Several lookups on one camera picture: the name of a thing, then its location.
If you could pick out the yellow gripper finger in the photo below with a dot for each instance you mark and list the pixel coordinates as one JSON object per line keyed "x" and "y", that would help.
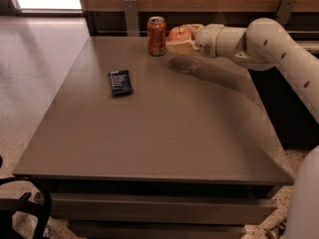
{"x": 193, "y": 28}
{"x": 186, "y": 47}

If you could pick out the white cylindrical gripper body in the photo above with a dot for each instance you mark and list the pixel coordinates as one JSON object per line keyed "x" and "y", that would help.
{"x": 205, "y": 40}

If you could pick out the red apple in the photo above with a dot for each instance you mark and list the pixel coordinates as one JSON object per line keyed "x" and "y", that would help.
{"x": 179, "y": 33}

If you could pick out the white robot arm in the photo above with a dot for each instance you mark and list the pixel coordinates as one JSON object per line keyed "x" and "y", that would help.
{"x": 262, "y": 45}

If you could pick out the orange soda can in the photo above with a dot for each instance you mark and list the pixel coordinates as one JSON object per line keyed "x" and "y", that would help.
{"x": 156, "y": 35}

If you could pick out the dark blue snack packet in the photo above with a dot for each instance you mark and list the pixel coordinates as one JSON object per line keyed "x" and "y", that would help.
{"x": 121, "y": 83}

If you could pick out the grey drawer cabinet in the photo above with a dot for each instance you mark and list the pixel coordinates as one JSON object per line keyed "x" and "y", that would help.
{"x": 190, "y": 154}

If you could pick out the striped tool on floor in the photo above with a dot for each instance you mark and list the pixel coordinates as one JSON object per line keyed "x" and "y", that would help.
{"x": 278, "y": 231}

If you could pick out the black chair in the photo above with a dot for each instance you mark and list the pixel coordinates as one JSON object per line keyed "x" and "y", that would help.
{"x": 8, "y": 207}

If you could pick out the left metal wall bracket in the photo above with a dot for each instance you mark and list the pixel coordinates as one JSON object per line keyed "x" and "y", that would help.
{"x": 132, "y": 17}

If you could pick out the metal wall bracket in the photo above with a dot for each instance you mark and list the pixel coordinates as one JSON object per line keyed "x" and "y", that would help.
{"x": 284, "y": 11}
{"x": 132, "y": 17}

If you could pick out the right metal wall bracket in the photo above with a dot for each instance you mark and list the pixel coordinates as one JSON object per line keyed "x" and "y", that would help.
{"x": 284, "y": 11}

